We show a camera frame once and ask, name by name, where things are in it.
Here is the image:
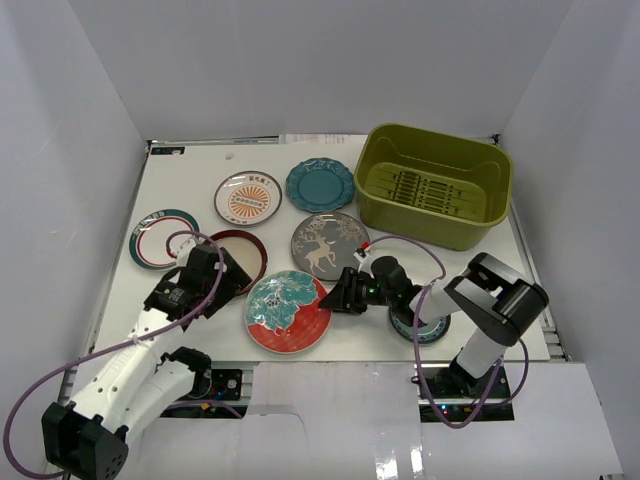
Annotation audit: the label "red rimmed beige plate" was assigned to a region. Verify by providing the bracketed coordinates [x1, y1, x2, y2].
[211, 229, 268, 295]

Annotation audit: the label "black label sticker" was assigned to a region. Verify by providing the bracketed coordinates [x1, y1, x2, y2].
[150, 146, 185, 156]

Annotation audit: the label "white papers at back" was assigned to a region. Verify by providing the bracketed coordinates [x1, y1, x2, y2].
[279, 133, 367, 145]

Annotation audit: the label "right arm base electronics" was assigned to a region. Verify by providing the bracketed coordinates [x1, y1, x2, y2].
[411, 366, 515, 424]

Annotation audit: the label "teal scalloped plate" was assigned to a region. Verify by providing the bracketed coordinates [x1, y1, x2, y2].
[286, 157, 355, 213]

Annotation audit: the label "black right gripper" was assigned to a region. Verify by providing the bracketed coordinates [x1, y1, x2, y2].
[318, 268, 396, 316]

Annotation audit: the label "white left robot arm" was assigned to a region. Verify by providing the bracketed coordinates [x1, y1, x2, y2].
[41, 243, 251, 479]

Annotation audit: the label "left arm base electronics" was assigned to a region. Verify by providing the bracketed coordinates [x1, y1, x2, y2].
[161, 369, 248, 419]

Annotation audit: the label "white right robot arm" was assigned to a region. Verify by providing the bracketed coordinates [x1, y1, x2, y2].
[319, 253, 549, 399]

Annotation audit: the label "grey deer plate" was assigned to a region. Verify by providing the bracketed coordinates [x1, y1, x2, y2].
[291, 212, 370, 282]

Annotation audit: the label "olive green plastic bin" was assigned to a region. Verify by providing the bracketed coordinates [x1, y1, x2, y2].
[354, 124, 514, 251]

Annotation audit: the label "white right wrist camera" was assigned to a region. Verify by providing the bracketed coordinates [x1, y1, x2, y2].
[354, 242, 373, 273]

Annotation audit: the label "red teal floral plate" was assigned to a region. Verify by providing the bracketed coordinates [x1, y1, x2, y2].
[244, 270, 331, 355]

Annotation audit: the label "orange sunburst plate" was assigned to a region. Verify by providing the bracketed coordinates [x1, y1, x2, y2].
[213, 171, 283, 227]

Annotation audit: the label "small blue patterned dish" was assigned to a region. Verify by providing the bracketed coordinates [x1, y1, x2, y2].
[388, 308, 451, 345]

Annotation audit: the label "white green rimmed plate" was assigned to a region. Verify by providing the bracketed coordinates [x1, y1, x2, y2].
[128, 209, 200, 271]

